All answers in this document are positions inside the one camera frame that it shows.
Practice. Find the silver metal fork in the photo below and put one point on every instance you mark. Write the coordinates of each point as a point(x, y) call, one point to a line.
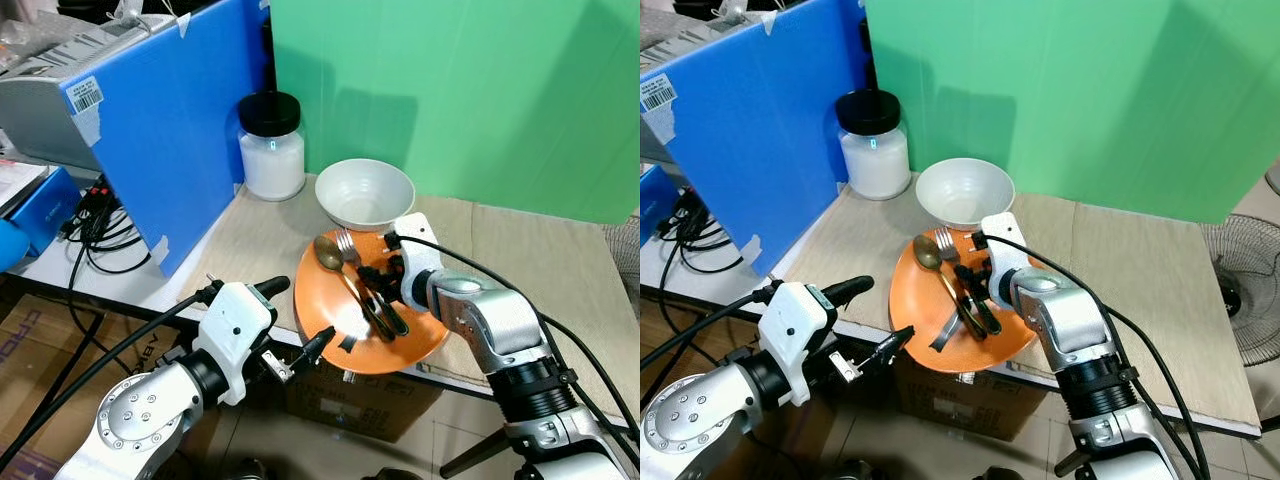
point(946, 247)
point(347, 250)

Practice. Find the bronze metal spoon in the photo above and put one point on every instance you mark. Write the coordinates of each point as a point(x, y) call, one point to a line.
point(926, 252)
point(327, 252)

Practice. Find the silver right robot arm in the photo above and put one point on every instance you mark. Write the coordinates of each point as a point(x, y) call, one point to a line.
point(500, 330)
point(1075, 330)

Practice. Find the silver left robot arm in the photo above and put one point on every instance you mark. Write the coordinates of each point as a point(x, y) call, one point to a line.
point(140, 415)
point(700, 420)

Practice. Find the orange round plate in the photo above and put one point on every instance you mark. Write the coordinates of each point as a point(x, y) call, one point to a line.
point(920, 300)
point(330, 300)

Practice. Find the white ceramic bowl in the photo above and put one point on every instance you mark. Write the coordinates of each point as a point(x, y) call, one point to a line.
point(365, 192)
point(964, 190)

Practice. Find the black-lidded jar of white powder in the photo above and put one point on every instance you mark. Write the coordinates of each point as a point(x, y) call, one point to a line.
point(875, 165)
point(272, 165)

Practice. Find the blue corrugated plastic board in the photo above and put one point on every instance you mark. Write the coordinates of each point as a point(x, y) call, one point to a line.
point(760, 140)
point(170, 140)

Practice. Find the green backdrop board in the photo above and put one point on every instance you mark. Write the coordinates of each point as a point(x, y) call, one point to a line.
point(1080, 100)
point(470, 100)

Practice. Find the blue carton box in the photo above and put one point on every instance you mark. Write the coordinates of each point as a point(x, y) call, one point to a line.
point(655, 200)
point(45, 205)

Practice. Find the printed brown cardboard box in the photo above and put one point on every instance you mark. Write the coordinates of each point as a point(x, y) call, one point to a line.
point(40, 345)

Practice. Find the grey floor fan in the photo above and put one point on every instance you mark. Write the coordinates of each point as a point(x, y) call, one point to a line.
point(1245, 280)
point(625, 250)

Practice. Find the white barcode label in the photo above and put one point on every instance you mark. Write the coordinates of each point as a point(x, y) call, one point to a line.
point(86, 95)
point(657, 93)

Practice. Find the grey office printer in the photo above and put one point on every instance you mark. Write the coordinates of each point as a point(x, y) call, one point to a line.
point(652, 100)
point(35, 110)

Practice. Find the white printed paper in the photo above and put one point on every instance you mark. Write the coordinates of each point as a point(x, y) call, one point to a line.
point(18, 180)

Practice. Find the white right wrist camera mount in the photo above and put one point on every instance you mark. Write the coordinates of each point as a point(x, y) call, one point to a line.
point(1005, 250)
point(420, 255)

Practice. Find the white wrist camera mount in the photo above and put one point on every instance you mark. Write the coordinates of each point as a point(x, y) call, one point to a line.
point(1005, 250)
point(420, 255)
point(797, 325)
point(232, 325)

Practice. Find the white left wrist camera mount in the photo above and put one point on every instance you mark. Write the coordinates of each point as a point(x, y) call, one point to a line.
point(797, 325)
point(232, 325)

